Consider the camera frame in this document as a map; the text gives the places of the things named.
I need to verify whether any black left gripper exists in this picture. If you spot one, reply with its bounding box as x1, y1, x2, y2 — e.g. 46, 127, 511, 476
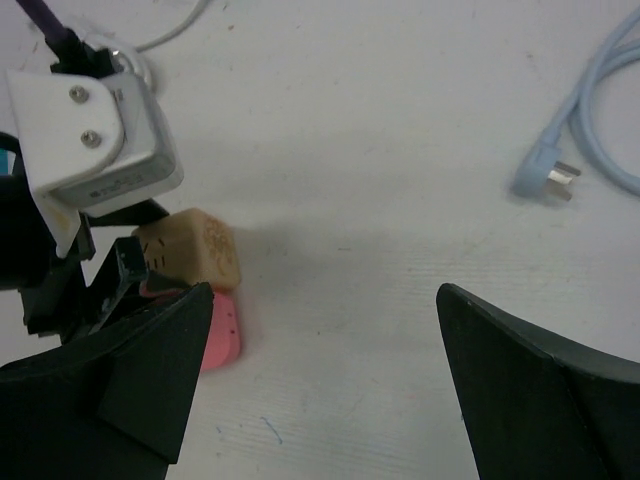
1, 132, 188, 343

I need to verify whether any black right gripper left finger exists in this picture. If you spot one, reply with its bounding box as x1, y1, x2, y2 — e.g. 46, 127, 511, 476
1, 284, 213, 479

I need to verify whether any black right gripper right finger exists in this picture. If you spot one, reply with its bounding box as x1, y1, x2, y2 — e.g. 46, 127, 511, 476
436, 284, 639, 479

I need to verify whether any beige cube socket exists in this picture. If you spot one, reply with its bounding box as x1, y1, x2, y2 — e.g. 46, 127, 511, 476
133, 208, 241, 291

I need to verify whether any pink square plug adapter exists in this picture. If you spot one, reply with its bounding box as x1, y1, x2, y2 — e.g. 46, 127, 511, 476
139, 271, 241, 373

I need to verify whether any light blue coiled cable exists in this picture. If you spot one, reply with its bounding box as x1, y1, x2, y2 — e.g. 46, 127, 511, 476
510, 9, 640, 205

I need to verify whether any white coiled cable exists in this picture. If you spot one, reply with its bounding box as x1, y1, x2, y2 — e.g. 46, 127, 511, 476
133, 0, 211, 53

